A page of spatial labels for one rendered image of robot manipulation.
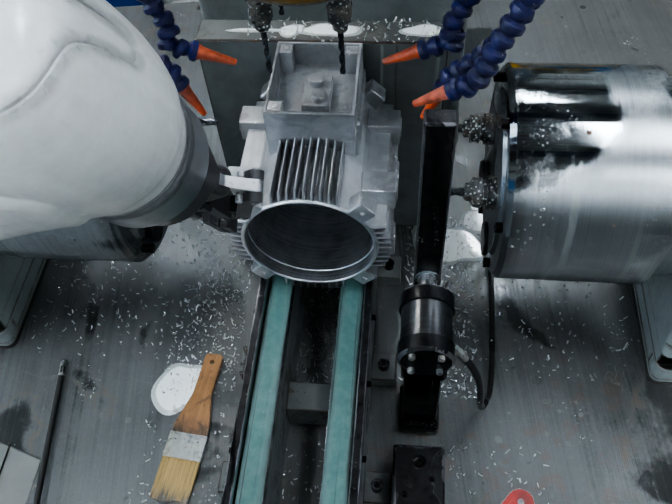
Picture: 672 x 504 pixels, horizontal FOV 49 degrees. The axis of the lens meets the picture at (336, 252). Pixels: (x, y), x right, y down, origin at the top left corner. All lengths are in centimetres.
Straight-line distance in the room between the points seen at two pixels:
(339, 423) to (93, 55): 61
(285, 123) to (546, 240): 31
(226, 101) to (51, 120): 69
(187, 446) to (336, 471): 24
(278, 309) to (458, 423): 27
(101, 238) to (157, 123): 52
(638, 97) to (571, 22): 71
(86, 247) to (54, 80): 61
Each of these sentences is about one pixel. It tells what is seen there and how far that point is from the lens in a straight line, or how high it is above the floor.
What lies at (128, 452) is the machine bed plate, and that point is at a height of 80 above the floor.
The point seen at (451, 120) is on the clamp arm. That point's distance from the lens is 65.
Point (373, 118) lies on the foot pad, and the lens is 90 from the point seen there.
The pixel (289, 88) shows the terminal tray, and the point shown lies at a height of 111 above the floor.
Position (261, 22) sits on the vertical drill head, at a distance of 74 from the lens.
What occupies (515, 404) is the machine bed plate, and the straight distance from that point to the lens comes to 100.
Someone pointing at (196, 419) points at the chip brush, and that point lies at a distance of 100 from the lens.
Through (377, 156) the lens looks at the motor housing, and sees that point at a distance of 87.
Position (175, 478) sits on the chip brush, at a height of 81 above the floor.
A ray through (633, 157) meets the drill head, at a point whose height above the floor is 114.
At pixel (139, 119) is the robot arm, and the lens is 34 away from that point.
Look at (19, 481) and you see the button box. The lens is 76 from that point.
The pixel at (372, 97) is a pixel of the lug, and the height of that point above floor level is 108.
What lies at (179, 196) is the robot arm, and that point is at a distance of 45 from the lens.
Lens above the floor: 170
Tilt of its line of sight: 54 degrees down
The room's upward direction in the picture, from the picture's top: 5 degrees counter-clockwise
